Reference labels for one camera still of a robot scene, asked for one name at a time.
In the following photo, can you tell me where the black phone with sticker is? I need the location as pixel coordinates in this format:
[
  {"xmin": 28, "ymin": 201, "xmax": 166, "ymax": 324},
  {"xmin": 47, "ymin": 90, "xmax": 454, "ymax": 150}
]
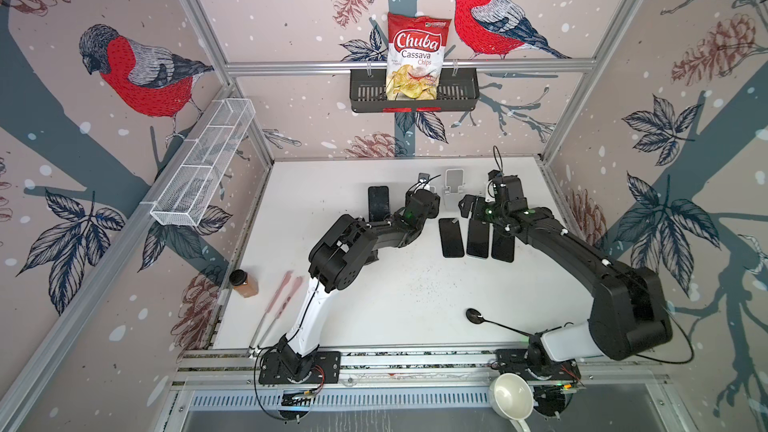
[{"xmin": 438, "ymin": 217, "xmax": 465, "ymax": 258}]

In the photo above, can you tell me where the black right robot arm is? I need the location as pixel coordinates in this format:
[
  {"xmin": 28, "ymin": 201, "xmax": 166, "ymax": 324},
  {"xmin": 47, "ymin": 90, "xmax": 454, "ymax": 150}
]
[{"xmin": 458, "ymin": 170, "xmax": 673, "ymax": 362}]

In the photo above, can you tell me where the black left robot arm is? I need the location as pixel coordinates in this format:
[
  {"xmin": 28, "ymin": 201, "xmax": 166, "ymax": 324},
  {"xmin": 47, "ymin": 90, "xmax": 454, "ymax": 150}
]
[{"xmin": 274, "ymin": 188, "xmax": 440, "ymax": 380}]

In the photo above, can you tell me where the white phone stand rear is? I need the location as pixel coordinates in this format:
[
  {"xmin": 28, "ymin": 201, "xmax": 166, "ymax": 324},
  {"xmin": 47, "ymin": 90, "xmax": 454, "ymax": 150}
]
[{"xmin": 442, "ymin": 168, "xmax": 465, "ymax": 212}]

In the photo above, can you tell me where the black ladle spoon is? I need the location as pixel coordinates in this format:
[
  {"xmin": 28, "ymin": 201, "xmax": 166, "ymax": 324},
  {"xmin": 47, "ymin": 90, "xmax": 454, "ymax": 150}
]
[{"xmin": 465, "ymin": 308, "xmax": 533, "ymax": 338}]

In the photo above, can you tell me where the red Chuba cassava chips bag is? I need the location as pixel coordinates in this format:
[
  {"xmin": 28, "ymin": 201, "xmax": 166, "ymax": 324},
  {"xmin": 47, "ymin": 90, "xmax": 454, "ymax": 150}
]
[{"xmin": 385, "ymin": 14, "xmax": 451, "ymax": 101}]

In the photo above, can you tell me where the brown jar with black lid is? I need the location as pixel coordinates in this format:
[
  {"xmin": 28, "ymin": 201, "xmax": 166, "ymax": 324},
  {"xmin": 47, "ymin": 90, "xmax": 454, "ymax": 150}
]
[{"xmin": 229, "ymin": 269, "xmax": 259, "ymax": 298}]

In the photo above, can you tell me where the white funnel cup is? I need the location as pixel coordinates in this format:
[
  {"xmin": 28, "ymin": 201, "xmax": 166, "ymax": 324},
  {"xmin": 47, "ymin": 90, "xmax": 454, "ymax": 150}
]
[{"xmin": 488, "ymin": 373, "xmax": 534, "ymax": 432}]

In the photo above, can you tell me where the black wire wall basket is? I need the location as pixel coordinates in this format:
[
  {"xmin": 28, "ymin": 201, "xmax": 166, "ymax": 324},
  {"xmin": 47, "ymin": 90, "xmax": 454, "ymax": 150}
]
[{"xmin": 350, "ymin": 68, "xmax": 479, "ymax": 113}]

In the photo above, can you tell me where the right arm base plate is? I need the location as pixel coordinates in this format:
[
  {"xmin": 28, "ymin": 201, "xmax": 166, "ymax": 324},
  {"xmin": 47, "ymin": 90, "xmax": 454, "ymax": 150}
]
[{"xmin": 492, "ymin": 348, "xmax": 581, "ymax": 382}]

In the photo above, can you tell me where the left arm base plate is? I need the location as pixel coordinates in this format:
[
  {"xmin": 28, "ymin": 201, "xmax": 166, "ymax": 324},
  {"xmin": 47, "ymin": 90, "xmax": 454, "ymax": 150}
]
[{"xmin": 257, "ymin": 349, "xmax": 341, "ymax": 385}]

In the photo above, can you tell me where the white wire wall shelf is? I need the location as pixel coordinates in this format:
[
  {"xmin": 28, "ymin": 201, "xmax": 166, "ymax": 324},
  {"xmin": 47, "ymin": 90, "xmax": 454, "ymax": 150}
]
[{"xmin": 150, "ymin": 98, "xmax": 255, "ymax": 227}]

